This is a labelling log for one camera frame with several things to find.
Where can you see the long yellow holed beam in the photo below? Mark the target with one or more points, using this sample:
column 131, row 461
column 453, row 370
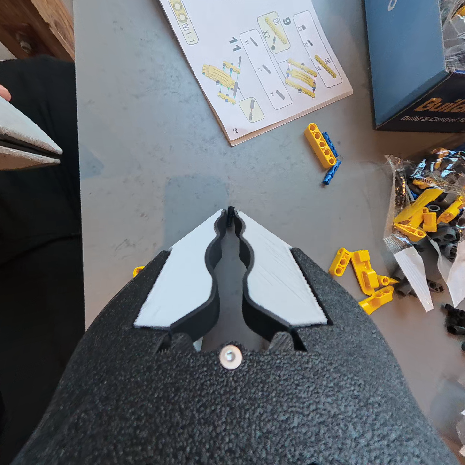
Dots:
column 138, row 270

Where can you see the small yellow three-hole beam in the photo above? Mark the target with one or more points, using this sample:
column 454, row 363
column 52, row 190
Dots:
column 339, row 261

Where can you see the blue connector pin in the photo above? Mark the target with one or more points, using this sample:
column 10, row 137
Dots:
column 330, row 143
column 332, row 173

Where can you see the yellow slanted brick piece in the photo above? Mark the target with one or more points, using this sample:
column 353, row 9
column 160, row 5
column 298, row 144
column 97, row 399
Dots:
column 376, row 299

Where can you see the yellow angled panel piece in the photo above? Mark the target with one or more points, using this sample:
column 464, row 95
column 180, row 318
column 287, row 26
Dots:
column 365, row 272

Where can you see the clear printed plastic bag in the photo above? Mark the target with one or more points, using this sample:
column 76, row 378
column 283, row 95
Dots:
column 454, row 32

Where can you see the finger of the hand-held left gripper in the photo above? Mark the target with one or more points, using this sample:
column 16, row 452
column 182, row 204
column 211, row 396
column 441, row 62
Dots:
column 21, row 125
column 25, row 160

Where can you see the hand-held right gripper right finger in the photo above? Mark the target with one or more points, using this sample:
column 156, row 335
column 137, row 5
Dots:
column 283, row 283

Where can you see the person's left hand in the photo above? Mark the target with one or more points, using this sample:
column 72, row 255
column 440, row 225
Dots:
column 4, row 92

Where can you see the white instruction booklet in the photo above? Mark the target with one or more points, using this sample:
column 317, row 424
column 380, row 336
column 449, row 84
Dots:
column 261, row 65

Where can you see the dark grey connector pieces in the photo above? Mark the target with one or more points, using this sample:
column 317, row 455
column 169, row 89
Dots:
column 403, row 287

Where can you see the clear bag yellow connectors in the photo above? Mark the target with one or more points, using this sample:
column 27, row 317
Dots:
column 428, row 218

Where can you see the black connector pin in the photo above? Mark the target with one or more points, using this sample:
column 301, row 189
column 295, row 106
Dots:
column 230, row 214

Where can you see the loose black connector pieces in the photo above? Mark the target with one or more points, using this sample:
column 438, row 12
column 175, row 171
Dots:
column 454, row 319

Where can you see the grey desk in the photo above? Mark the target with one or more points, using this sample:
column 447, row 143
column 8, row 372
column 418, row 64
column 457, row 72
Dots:
column 145, row 145

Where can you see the short thick yellow beam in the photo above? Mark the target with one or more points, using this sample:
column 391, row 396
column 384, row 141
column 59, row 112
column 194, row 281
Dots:
column 321, row 150

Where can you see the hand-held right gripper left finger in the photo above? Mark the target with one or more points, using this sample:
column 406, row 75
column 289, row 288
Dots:
column 178, row 283

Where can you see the blue cardboard kit box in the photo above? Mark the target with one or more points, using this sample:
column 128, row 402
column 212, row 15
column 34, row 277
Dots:
column 410, row 61

